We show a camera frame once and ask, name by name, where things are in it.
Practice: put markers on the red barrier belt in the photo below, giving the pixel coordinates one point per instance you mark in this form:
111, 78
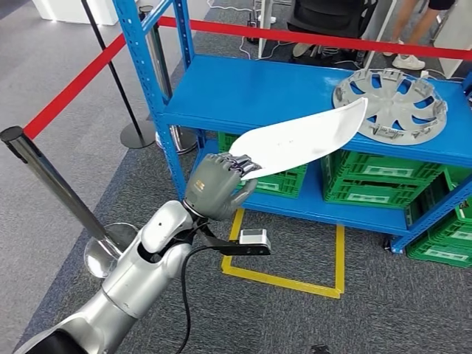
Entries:
73, 88
294, 36

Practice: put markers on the silver wheel hubcap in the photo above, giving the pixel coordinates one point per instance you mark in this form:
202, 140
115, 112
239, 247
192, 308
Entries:
398, 105

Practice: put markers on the white plastic part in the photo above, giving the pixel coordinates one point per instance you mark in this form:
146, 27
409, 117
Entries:
302, 139

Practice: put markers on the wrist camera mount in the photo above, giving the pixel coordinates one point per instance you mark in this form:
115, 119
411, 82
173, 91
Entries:
243, 246
320, 350

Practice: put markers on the black floor device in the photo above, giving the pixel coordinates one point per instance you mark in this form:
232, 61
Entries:
251, 27

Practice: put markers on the white plinth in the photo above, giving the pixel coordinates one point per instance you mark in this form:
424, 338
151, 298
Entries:
73, 12

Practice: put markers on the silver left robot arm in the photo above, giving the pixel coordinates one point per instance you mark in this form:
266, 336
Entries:
140, 278

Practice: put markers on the black office chair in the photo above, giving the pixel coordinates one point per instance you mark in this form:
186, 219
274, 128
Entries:
331, 17

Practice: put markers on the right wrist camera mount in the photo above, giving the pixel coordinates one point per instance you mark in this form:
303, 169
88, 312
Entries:
320, 350

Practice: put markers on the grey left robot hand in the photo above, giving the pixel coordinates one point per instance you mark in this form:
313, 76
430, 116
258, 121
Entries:
214, 188

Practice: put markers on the white power strip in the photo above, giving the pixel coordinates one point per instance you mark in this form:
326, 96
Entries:
424, 74

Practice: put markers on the green plastic crate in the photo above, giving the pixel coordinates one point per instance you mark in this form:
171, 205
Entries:
442, 244
339, 188
284, 183

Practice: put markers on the white furniture panel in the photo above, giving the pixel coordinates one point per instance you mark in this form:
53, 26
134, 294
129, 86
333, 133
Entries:
455, 39

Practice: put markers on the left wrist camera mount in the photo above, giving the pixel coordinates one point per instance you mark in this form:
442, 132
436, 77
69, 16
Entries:
243, 246

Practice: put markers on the person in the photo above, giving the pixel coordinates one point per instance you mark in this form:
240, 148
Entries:
407, 62
301, 50

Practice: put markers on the black pole with round base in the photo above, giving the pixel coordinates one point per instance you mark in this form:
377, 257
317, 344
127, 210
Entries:
114, 73

